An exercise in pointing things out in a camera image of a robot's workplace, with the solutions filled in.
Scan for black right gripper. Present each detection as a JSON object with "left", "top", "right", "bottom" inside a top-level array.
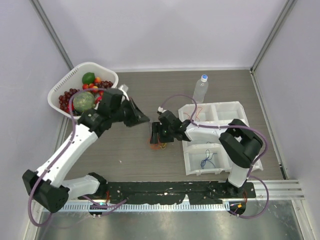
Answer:
[{"left": 150, "top": 122, "right": 174, "bottom": 144}]

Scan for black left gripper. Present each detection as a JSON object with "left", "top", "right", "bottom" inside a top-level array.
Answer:
[{"left": 110, "top": 96, "right": 150, "bottom": 127}]

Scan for colourful wire bundle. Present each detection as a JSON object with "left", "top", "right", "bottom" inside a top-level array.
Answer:
[{"left": 148, "top": 119, "right": 169, "bottom": 151}]

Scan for blue wire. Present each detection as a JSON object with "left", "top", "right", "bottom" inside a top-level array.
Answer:
[{"left": 200, "top": 149, "right": 217, "bottom": 169}]

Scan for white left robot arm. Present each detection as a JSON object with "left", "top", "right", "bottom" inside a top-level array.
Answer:
[{"left": 22, "top": 85, "right": 149, "bottom": 213}]

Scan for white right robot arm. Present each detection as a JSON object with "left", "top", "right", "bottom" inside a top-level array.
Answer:
[{"left": 150, "top": 110, "right": 268, "bottom": 198}]

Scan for red apple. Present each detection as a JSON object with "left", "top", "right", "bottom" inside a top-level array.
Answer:
[{"left": 95, "top": 96, "right": 102, "bottom": 104}]

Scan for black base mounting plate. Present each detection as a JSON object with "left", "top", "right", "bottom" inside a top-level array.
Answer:
[{"left": 88, "top": 181, "right": 256, "bottom": 205}]

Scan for white compartment tray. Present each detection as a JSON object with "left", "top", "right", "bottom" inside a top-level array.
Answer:
[{"left": 182, "top": 101, "right": 249, "bottom": 176}]

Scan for red yellow peaches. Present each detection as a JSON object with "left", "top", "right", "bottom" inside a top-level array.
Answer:
[{"left": 82, "top": 77, "right": 102, "bottom": 90}]

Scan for green striped melon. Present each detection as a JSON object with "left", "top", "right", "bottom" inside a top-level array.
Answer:
[{"left": 72, "top": 91, "right": 96, "bottom": 113}]

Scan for green lime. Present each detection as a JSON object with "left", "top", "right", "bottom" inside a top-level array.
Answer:
[{"left": 81, "top": 72, "right": 96, "bottom": 85}]

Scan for clear plastic water bottle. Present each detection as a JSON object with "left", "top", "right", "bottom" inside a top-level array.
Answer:
[{"left": 192, "top": 74, "right": 209, "bottom": 104}]

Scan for white plastic fruit basket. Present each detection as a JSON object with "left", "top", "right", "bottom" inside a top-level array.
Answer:
[{"left": 47, "top": 62, "right": 119, "bottom": 119}]

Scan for dark red grape bunch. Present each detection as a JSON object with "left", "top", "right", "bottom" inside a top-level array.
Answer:
[{"left": 58, "top": 88, "right": 80, "bottom": 113}]

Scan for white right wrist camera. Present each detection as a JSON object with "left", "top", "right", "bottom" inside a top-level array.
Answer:
[{"left": 157, "top": 106, "right": 166, "bottom": 114}]

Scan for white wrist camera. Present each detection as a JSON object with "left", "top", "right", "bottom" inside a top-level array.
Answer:
[
  {"left": 157, "top": 106, "right": 166, "bottom": 114},
  {"left": 118, "top": 84, "right": 130, "bottom": 102}
]

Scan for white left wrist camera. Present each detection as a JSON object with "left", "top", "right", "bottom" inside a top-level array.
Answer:
[{"left": 118, "top": 84, "right": 130, "bottom": 102}]

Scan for purple robot cable right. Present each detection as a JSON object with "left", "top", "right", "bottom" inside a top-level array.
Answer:
[{"left": 159, "top": 93, "right": 270, "bottom": 221}]

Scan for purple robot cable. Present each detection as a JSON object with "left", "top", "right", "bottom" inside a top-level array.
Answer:
[
  {"left": 27, "top": 87, "right": 128, "bottom": 227},
  {"left": 159, "top": 93, "right": 270, "bottom": 221}
]

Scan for purple robot cable left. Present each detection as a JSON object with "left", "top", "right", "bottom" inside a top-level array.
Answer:
[{"left": 27, "top": 87, "right": 128, "bottom": 227}]

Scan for white slotted cable duct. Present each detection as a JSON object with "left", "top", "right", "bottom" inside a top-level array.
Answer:
[{"left": 58, "top": 200, "right": 230, "bottom": 215}]

